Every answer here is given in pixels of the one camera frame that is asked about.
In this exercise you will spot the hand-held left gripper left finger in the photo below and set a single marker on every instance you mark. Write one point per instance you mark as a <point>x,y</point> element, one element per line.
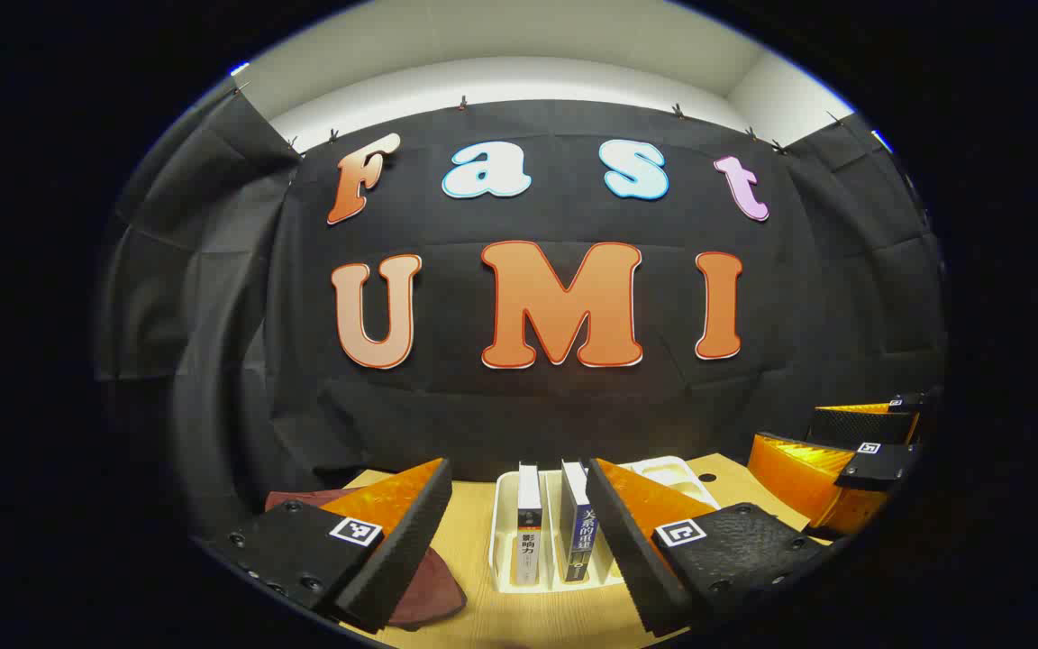
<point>411,541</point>

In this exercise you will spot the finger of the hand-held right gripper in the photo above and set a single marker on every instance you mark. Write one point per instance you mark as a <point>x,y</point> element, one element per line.
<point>879,464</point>
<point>852,428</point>

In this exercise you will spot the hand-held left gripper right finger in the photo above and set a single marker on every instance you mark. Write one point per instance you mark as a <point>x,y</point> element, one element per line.
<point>627,541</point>

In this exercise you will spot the blue spine book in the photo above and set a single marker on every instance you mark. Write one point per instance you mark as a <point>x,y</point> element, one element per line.
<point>576,532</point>

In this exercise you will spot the maroon schoolbag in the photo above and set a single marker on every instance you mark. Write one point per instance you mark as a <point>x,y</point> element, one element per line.
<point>433,595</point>

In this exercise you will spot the white bookshelf rack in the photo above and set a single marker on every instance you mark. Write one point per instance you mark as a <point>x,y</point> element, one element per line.
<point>503,541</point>

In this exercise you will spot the white spine portrait book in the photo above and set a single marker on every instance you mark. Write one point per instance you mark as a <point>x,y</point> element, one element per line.
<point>529,532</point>

